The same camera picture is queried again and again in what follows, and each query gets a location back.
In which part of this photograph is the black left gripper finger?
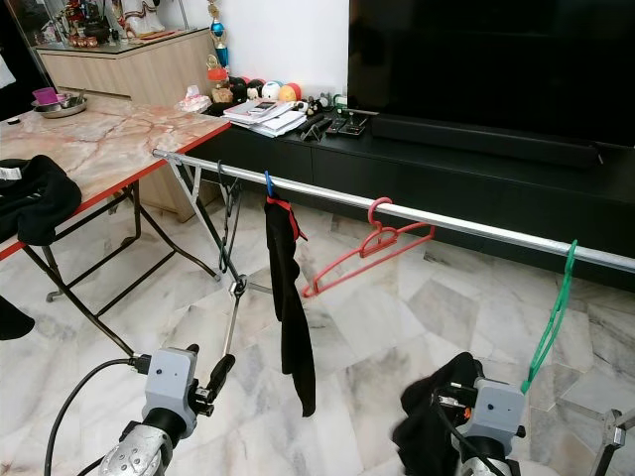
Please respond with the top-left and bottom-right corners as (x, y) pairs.
(204, 352), (237, 395)

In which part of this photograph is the red plastic clothes hanger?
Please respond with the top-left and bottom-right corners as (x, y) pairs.
(302, 196), (439, 298)

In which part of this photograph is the green plastic clothes hanger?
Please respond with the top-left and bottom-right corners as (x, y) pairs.
(520, 240), (579, 396)

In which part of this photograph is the blue and red hanger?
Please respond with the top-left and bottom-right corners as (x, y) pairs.
(263, 171), (304, 244)

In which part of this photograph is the black T-shirt white text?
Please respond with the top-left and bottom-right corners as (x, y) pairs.
(263, 196), (318, 417)

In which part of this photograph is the silver metal clothes rack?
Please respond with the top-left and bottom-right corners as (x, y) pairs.
(154, 149), (635, 476)

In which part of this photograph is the black TV console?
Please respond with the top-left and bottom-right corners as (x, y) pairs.
(193, 104), (635, 294)

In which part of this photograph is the marble folding table red edge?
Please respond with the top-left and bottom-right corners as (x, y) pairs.
(0, 99), (232, 358)

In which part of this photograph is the white booklets stack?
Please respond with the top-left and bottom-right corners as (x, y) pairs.
(223, 97), (309, 138)

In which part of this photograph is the black soundbar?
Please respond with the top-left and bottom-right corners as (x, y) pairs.
(369, 112), (601, 170)

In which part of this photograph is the pink tissue pack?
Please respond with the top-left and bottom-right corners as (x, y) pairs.
(177, 85), (211, 112)

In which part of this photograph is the green and black gadget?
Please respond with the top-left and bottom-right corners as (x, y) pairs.
(308, 92), (348, 118)

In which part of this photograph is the metal bowl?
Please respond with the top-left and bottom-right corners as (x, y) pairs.
(35, 95), (90, 120)

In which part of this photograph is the trophy with blue balls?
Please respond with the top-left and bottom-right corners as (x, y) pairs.
(206, 0), (232, 82)

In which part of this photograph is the black flat screen TV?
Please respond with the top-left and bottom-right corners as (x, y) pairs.
(347, 0), (635, 150)

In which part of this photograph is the white ceramic figurine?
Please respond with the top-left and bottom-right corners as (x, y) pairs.
(111, 0), (160, 39)

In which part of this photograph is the dark bronze incense burner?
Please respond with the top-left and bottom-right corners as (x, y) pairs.
(74, 0), (110, 43)

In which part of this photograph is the glass display cabinet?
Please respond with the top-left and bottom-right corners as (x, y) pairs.
(5, 0), (120, 53)

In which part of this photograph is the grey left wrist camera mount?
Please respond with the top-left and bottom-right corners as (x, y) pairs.
(146, 345), (202, 437)

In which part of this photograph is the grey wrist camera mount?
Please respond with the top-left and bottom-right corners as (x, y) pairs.
(472, 377), (529, 439)
(146, 345), (202, 437)

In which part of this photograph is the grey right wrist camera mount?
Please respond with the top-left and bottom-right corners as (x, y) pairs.
(472, 377), (529, 439)

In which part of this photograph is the black wire clothes hanger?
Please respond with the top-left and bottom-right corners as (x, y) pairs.
(216, 162), (244, 287)

